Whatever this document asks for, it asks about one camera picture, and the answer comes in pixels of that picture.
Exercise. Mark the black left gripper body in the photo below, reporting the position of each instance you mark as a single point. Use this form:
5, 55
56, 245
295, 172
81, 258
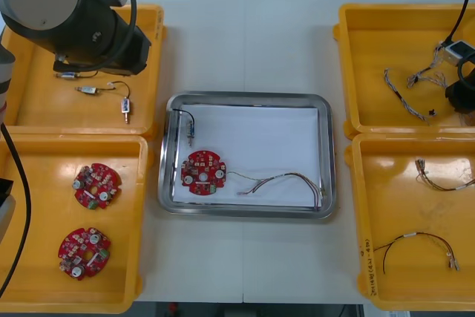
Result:
135, 53

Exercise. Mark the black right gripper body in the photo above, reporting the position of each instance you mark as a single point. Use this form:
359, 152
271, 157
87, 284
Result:
462, 96

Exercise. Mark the round red circuit board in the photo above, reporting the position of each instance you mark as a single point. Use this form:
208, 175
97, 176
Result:
97, 185
202, 177
84, 254

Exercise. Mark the silver-grey and black left arm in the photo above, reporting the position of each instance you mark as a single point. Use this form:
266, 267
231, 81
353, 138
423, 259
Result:
55, 1

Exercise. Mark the small black connector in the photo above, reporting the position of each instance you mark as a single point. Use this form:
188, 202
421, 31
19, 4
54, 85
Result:
432, 112

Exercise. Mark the metal solenoid with blue label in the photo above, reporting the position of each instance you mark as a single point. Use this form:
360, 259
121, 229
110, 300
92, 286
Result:
68, 75
190, 129
126, 107

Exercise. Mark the yellow-orange plastic bin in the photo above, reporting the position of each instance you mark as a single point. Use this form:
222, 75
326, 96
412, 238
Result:
44, 202
389, 42
408, 213
37, 109

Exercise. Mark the white sheet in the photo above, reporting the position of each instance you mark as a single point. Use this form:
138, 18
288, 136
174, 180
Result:
259, 139

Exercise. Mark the steel tray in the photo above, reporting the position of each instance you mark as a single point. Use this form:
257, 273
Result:
245, 215

